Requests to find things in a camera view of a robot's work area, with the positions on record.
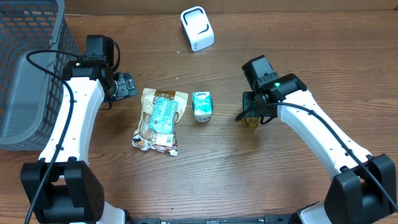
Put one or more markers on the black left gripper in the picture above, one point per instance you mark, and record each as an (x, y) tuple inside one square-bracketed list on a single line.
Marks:
[(127, 85)]

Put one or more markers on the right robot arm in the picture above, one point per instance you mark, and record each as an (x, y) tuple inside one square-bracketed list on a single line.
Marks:
[(363, 186)]

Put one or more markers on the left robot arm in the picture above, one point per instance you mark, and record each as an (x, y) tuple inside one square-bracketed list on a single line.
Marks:
[(60, 186)]

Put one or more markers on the brown snack bag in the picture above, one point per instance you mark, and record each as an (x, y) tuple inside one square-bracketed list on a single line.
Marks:
[(146, 138)]

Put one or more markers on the dark grey plastic basket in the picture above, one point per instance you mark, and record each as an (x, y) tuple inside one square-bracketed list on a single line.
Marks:
[(30, 98)]

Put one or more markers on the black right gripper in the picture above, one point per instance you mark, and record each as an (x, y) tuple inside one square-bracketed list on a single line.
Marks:
[(249, 106)]

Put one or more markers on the teal tissue pack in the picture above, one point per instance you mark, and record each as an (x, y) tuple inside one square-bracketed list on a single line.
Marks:
[(202, 105)]

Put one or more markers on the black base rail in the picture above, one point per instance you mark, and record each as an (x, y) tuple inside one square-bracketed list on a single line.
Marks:
[(217, 221)]

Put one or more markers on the teal wet wipes pack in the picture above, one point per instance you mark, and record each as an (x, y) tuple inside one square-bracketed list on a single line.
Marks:
[(162, 119)]

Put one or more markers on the white barcode scanner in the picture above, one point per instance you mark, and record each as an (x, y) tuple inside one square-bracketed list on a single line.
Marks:
[(197, 28)]

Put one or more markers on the yellow liquid bottle silver cap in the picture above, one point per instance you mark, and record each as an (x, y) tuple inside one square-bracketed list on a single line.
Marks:
[(252, 122)]

